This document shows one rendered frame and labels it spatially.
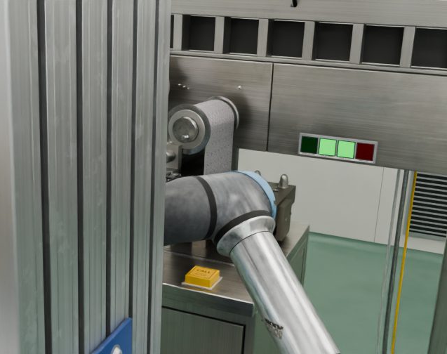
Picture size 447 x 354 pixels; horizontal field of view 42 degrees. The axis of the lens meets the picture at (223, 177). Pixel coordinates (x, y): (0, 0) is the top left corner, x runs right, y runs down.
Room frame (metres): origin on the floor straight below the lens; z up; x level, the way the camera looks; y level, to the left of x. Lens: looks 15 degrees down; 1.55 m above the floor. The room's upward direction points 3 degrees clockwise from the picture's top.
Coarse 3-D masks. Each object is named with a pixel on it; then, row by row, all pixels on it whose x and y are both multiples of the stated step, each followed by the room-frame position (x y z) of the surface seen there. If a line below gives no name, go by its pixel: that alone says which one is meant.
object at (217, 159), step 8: (232, 136) 1.87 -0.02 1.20; (216, 144) 1.72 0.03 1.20; (224, 144) 1.79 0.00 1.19; (232, 144) 1.87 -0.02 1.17; (208, 152) 1.67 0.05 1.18; (216, 152) 1.73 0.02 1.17; (224, 152) 1.80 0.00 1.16; (208, 160) 1.67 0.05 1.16; (216, 160) 1.73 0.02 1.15; (224, 160) 1.80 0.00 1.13; (208, 168) 1.67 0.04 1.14; (216, 168) 1.74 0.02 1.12; (224, 168) 1.80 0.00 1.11
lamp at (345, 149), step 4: (340, 144) 1.84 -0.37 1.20; (344, 144) 1.83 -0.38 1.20; (348, 144) 1.83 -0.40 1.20; (352, 144) 1.82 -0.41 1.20; (340, 148) 1.84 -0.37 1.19; (344, 148) 1.83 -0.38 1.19; (348, 148) 1.83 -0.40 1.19; (352, 148) 1.82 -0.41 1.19; (340, 152) 1.84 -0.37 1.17; (344, 152) 1.83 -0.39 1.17; (348, 152) 1.83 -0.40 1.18; (352, 152) 1.82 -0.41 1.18; (340, 156) 1.84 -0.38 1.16; (344, 156) 1.83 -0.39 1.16; (348, 156) 1.83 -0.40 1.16; (352, 156) 1.82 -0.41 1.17
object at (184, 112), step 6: (174, 114) 1.67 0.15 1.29; (180, 114) 1.67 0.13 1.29; (186, 114) 1.66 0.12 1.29; (192, 114) 1.65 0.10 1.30; (174, 120) 1.67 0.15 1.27; (198, 120) 1.65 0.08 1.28; (168, 126) 1.68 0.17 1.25; (198, 126) 1.65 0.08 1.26; (204, 126) 1.64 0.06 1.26; (204, 132) 1.64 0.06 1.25; (174, 138) 1.67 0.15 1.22; (198, 138) 1.65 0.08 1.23; (186, 144) 1.66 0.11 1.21; (192, 144) 1.65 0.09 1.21; (198, 144) 1.65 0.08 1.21
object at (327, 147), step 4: (324, 140) 1.85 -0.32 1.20; (328, 140) 1.85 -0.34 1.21; (332, 140) 1.85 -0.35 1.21; (320, 144) 1.86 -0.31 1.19; (324, 144) 1.85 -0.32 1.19; (328, 144) 1.85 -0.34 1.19; (332, 144) 1.85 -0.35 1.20; (320, 148) 1.86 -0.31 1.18; (324, 148) 1.85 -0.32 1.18; (328, 148) 1.85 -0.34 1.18; (332, 148) 1.84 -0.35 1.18; (320, 152) 1.86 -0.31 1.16; (324, 152) 1.85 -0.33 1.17; (328, 152) 1.85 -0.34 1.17; (332, 152) 1.84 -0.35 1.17
